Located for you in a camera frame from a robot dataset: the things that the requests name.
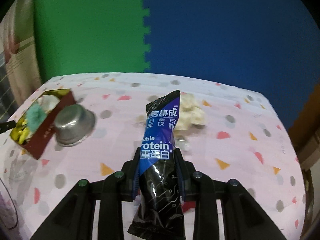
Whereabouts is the brown wooden furniture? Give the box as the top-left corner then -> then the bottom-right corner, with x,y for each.
288,84 -> 320,170

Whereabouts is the yellow soft toy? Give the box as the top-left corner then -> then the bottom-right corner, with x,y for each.
17,119 -> 33,145

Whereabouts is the blue black protein drink packet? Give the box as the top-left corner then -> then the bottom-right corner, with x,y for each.
128,90 -> 185,239

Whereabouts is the beige printed curtain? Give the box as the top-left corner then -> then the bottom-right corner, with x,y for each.
1,0 -> 42,121

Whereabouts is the bag of cotton swabs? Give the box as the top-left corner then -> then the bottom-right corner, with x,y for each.
136,115 -> 190,152

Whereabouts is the teal fluffy scrunchie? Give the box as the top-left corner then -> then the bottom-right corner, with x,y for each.
25,102 -> 47,133

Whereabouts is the pink patterned tablecloth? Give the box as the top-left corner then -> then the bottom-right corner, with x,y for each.
1,73 -> 305,239

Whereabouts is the cream satin scrunchie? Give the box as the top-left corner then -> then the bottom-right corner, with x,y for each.
175,93 -> 205,131

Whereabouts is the green foam mat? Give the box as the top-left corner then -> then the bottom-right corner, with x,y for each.
34,0 -> 150,81

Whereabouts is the stainless steel bowl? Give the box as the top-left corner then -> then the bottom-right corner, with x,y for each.
54,104 -> 96,147

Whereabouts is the white cloth in box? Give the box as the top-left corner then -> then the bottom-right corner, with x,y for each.
37,95 -> 60,113

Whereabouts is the red gold tin box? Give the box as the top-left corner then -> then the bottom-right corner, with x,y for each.
10,88 -> 75,159

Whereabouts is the blue foam mat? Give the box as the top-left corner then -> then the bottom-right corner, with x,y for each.
143,0 -> 319,128

